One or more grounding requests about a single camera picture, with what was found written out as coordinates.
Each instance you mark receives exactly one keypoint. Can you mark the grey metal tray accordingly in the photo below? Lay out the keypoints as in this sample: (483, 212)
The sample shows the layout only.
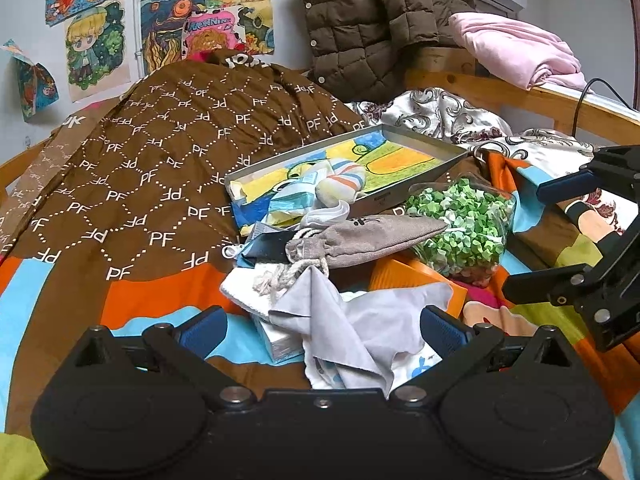
(395, 199)

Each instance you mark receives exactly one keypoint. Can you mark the folded fish wall drawing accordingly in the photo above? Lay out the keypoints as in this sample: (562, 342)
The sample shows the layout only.
(32, 80)

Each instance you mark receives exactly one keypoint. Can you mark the grey cloth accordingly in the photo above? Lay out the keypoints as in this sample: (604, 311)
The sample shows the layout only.
(360, 330)

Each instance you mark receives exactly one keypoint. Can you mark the white cloth with blue print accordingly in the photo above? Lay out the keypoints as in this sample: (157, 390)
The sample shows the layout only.
(417, 365)

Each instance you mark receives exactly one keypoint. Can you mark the pink cartoon wall drawing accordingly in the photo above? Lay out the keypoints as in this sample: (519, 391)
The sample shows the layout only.
(215, 35)

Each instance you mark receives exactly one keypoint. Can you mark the white knit towel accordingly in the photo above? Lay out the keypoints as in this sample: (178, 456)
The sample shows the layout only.
(242, 287)

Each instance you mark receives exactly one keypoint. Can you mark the teal striped sock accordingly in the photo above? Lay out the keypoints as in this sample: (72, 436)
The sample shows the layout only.
(300, 190)

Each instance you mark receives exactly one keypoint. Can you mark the glass jar of green stars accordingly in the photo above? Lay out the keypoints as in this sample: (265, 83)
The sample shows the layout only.
(460, 230)

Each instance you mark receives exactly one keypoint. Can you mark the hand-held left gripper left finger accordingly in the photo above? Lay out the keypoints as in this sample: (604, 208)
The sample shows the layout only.
(202, 332)

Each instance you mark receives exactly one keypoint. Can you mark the colourful printed duvet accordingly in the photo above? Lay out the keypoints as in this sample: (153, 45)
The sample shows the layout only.
(150, 160)

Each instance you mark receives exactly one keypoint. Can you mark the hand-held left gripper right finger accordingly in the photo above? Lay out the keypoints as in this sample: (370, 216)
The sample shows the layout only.
(442, 332)

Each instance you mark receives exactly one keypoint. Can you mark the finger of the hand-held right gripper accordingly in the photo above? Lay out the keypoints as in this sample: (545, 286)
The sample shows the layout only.
(535, 287)
(565, 187)

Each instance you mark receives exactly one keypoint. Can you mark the swirly blue orange wall drawing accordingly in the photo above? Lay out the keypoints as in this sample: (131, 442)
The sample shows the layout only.
(170, 25)

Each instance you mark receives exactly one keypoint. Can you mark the cream striped sock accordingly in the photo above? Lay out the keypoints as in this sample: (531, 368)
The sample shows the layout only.
(340, 180)

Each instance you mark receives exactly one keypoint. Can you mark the pink folded blanket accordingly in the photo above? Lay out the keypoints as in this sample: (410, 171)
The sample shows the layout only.
(515, 45)

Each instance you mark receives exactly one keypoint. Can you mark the white sock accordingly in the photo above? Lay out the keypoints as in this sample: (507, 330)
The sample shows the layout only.
(325, 212)

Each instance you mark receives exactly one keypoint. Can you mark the wooden bed frame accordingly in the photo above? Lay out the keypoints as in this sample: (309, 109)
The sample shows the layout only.
(550, 105)

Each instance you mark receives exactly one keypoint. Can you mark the brown puffer jacket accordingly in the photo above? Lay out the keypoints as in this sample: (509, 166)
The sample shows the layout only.
(360, 20)

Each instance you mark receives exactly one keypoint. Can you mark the blond cartoon child wall drawing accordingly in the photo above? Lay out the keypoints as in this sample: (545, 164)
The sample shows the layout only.
(95, 50)

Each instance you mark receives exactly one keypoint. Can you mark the dark navy printed cloth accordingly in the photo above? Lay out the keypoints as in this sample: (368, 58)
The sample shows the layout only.
(270, 250)

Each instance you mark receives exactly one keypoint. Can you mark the white floral satin cloth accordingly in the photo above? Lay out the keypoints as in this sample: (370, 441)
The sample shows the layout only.
(440, 110)

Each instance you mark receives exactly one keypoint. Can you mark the white tissue packet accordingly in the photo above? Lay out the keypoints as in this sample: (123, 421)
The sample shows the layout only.
(280, 345)

